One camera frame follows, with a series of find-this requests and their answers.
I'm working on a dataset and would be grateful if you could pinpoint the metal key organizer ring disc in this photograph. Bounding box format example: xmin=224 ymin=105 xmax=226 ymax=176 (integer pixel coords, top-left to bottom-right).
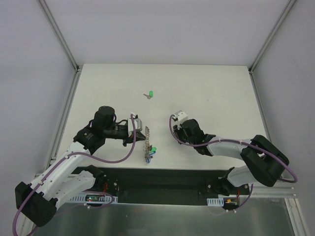
xmin=144 ymin=126 xmax=151 ymax=160

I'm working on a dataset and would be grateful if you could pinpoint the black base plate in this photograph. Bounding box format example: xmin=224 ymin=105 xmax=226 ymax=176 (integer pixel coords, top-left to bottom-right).
xmin=75 ymin=166 xmax=247 ymax=205

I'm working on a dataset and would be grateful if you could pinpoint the white cable duct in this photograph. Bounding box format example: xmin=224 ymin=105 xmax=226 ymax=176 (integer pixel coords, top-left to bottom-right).
xmin=68 ymin=193 xmax=113 ymax=204
xmin=207 ymin=197 xmax=224 ymax=207

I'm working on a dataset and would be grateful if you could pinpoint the right white cable duct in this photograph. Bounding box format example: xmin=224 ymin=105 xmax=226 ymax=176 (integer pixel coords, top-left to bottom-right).
xmin=207 ymin=197 xmax=224 ymax=207

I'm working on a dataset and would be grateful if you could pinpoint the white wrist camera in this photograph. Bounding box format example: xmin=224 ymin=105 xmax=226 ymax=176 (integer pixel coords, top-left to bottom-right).
xmin=127 ymin=113 xmax=143 ymax=137
xmin=172 ymin=110 xmax=188 ymax=124

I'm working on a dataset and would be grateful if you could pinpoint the key with green tag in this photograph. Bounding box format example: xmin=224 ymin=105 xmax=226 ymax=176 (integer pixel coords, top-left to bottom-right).
xmin=143 ymin=90 xmax=154 ymax=99

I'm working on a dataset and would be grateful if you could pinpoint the blue tag key bunch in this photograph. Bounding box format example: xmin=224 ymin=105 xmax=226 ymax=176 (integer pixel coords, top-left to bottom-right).
xmin=147 ymin=151 xmax=156 ymax=159

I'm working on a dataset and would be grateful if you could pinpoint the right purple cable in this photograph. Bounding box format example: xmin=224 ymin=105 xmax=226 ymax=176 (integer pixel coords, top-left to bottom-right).
xmin=168 ymin=114 xmax=298 ymax=217

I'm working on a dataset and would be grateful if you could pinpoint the left white cable duct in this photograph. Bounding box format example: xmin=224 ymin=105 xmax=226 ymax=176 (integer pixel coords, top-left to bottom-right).
xmin=68 ymin=193 xmax=113 ymax=204

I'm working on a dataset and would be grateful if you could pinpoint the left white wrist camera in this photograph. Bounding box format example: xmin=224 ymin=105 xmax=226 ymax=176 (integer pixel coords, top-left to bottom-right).
xmin=127 ymin=113 xmax=143 ymax=137

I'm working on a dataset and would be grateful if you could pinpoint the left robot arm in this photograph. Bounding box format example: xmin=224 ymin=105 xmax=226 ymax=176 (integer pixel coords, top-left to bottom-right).
xmin=15 ymin=106 xmax=145 ymax=227

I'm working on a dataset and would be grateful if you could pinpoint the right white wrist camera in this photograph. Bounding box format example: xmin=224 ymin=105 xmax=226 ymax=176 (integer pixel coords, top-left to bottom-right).
xmin=172 ymin=110 xmax=188 ymax=124

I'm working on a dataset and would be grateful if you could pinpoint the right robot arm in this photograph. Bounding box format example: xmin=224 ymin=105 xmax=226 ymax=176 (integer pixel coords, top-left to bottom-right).
xmin=169 ymin=116 xmax=289 ymax=196

